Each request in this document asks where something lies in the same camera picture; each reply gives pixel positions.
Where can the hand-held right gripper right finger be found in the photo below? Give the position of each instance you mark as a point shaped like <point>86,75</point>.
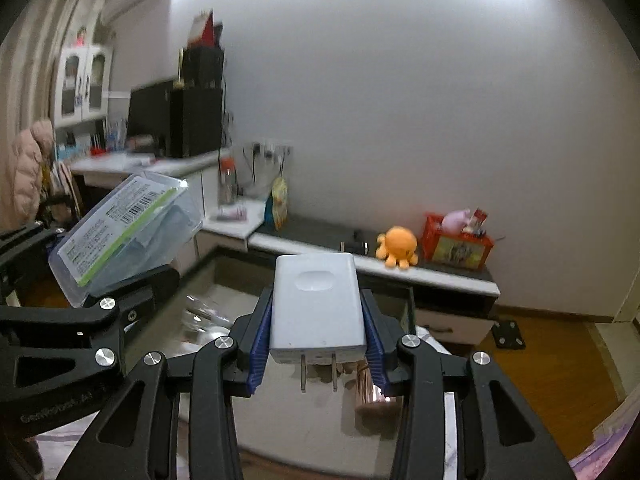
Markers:
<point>375,350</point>

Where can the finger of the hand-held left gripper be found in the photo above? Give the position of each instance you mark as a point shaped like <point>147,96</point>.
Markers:
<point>25,250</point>
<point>145,292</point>

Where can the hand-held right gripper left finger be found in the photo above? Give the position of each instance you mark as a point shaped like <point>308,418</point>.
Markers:
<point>260,355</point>

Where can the white silver ball ornament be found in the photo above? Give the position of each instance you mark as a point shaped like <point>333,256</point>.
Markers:
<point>205,322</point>

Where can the clear plastic box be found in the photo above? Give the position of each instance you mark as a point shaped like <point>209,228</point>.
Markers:
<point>125,230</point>

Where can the white power adapter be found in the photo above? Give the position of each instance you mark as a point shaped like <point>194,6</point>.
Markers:
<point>317,310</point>

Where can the pink black storage box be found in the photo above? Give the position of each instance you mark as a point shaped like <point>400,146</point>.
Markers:
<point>300,435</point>

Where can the black office chair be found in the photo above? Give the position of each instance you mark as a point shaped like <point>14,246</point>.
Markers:
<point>55,205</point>

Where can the striped white tablecloth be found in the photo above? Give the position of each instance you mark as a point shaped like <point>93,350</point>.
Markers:
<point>75,455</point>

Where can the beige puffer jacket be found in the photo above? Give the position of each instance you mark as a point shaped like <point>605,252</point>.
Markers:
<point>30,170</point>

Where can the orange octopus plush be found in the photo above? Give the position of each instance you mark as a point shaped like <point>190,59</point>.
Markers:
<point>397,245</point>

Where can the low white side cabinet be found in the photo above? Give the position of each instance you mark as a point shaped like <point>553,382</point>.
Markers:
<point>235,227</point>

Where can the printed papers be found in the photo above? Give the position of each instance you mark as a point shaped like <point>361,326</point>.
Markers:
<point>227,215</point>

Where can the red printed crate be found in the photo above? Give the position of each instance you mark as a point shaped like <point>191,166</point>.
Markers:
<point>457,250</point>

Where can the black bathroom scale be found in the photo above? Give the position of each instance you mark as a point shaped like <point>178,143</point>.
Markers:
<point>510,335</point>

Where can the water bottle red cap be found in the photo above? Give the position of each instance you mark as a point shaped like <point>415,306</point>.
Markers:
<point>228,182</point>

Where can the yellow snack bag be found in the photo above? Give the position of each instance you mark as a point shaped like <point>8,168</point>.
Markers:
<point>280,205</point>

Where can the pink plush toy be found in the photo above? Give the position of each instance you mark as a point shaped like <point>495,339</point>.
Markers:
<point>456,221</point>

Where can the cream curtain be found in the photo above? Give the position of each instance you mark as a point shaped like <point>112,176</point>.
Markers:
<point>40,85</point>

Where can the small red box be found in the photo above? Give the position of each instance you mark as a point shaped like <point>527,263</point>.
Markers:
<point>478,217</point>

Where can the white glass-door cabinet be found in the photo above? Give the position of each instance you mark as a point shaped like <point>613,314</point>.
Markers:
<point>85,85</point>

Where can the black computer monitor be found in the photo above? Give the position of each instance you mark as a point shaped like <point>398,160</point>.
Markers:
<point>150,115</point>

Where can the black computer tower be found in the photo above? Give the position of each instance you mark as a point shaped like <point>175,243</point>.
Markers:
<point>197,122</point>

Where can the pink doll figurine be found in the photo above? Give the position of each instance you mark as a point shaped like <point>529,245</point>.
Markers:
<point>81,37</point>

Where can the black speaker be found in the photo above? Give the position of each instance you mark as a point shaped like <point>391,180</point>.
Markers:
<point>202,67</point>

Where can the pink quilt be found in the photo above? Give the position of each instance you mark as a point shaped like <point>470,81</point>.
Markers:
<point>605,455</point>

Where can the red desk calendar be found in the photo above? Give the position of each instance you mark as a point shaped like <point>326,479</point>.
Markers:
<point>205,32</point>

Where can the white wall power outlets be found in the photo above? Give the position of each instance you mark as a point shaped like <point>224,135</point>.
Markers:
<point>270,147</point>

